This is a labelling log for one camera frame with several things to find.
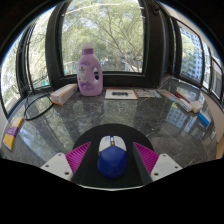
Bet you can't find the white card with dark print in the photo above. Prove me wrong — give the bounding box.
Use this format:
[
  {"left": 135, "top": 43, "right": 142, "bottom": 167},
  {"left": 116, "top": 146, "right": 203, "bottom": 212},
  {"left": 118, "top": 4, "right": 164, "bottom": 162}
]
[{"left": 104, "top": 88, "right": 139, "bottom": 101}]

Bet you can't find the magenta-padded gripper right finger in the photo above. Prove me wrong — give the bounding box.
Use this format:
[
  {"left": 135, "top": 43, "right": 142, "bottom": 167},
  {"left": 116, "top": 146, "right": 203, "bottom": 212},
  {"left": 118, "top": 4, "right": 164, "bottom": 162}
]
[{"left": 133, "top": 141, "right": 184, "bottom": 186}]

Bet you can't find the small white box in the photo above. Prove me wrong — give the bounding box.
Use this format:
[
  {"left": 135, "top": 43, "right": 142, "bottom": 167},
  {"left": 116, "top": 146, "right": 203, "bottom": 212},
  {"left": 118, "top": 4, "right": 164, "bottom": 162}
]
[{"left": 189, "top": 99, "right": 204, "bottom": 114}]

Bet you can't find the red book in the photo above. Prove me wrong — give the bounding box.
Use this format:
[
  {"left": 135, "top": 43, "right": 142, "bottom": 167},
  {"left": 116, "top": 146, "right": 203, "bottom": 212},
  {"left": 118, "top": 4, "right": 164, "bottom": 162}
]
[{"left": 174, "top": 91, "right": 195, "bottom": 103}]

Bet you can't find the purple detergent bottle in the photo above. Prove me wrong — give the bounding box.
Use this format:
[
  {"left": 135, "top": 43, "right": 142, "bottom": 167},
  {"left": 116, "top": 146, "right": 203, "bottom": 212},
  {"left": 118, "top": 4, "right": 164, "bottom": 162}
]
[{"left": 76, "top": 42, "right": 104, "bottom": 98}]

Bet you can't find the black round mouse pad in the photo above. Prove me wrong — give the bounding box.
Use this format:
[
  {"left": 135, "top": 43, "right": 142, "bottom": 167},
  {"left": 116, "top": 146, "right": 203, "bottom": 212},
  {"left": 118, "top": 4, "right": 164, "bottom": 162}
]
[{"left": 71, "top": 123, "right": 155, "bottom": 189}]

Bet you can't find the blue and white computer mouse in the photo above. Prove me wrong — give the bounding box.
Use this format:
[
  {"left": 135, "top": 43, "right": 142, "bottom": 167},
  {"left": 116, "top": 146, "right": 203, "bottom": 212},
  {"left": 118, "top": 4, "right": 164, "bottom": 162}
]
[{"left": 96, "top": 134, "right": 128, "bottom": 179}]

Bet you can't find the flat striped booklet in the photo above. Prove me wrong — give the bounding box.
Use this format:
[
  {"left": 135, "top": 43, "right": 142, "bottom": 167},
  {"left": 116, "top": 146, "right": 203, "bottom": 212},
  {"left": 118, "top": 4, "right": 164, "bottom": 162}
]
[{"left": 156, "top": 88, "right": 180, "bottom": 102}]

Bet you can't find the pale printed leaflet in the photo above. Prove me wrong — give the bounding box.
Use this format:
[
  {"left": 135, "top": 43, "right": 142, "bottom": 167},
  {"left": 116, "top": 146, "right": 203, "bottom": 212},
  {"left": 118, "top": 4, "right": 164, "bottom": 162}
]
[{"left": 134, "top": 88, "right": 162, "bottom": 99}]

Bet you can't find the orange and white carton box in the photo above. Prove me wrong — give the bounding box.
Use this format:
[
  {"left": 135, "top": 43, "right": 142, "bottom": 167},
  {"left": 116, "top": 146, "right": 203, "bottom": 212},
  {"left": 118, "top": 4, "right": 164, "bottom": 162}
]
[{"left": 49, "top": 83, "right": 79, "bottom": 106}]

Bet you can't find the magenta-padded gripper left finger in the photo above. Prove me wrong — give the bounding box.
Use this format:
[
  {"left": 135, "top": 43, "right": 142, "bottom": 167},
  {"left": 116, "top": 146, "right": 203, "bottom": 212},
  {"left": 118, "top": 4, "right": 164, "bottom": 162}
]
[{"left": 40, "top": 141, "right": 92, "bottom": 184}]

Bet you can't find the black wire stand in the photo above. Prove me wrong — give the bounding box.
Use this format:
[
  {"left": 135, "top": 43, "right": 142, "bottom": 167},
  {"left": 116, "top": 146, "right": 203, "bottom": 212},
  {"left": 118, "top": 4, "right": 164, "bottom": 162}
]
[{"left": 21, "top": 29, "right": 55, "bottom": 122}]

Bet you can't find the small blue box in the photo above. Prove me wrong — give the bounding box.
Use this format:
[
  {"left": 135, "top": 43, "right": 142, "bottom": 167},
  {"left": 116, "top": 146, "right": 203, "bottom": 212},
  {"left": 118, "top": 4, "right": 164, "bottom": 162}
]
[{"left": 198, "top": 109, "right": 213, "bottom": 127}]

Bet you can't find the yellow and purple book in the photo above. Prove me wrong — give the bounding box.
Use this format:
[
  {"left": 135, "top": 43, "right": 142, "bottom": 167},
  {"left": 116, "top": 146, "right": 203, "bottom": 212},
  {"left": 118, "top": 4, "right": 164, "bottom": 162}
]
[{"left": 2, "top": 116, "right": 25, "bottom": 151}]

